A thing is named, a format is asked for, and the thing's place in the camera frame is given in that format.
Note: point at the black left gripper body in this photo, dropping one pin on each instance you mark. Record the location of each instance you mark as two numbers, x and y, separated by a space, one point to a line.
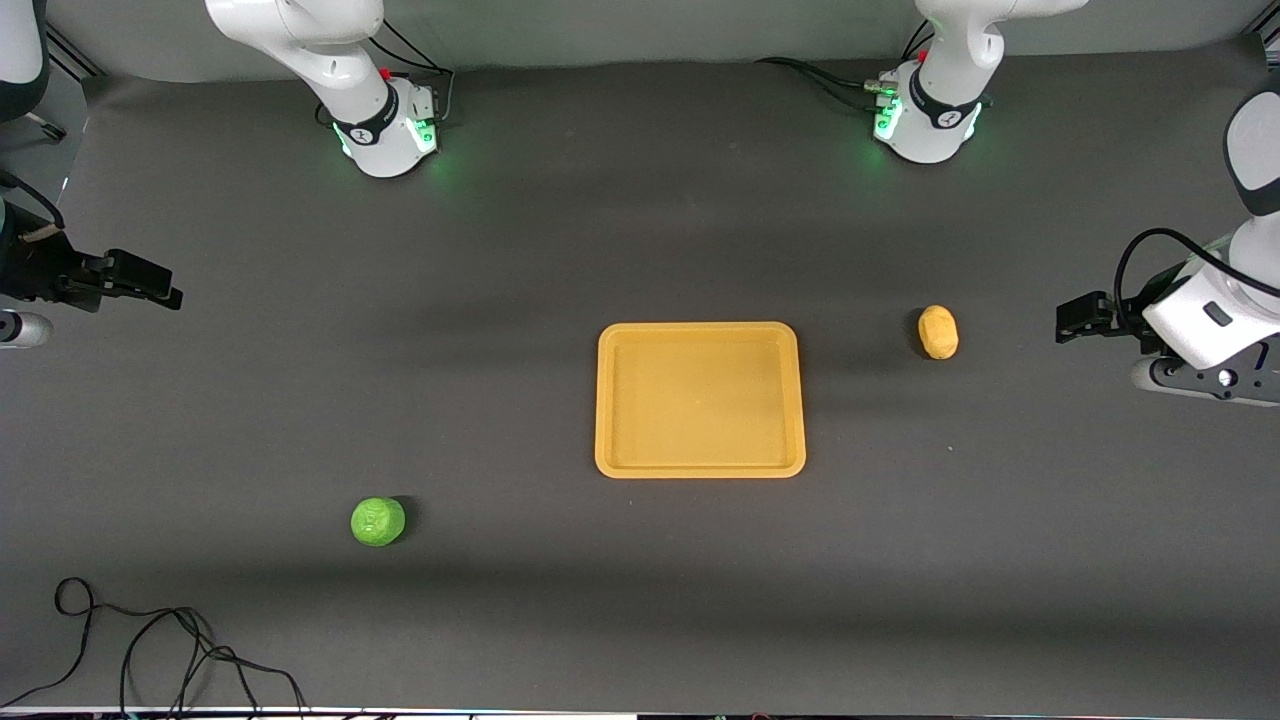
1122 318

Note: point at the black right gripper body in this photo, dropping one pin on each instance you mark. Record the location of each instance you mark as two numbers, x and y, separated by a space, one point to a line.
40 270

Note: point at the yellow-brown potato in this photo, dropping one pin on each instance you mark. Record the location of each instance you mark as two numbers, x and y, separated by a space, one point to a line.
938 332

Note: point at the green apple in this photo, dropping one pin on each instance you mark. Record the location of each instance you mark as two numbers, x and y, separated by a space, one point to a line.
377 522

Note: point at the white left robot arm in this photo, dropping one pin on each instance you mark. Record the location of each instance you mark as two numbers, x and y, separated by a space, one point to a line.
935 122

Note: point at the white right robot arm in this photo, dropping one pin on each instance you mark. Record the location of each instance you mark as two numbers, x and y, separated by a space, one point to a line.
372 128

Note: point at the yellow plastic tray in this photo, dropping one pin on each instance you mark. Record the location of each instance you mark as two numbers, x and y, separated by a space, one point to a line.
700 400

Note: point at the dark grey table cloth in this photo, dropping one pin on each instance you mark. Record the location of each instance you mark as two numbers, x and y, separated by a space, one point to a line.
640 560

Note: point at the aluminium frame profile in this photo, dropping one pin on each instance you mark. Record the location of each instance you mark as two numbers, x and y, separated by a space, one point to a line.
72 52

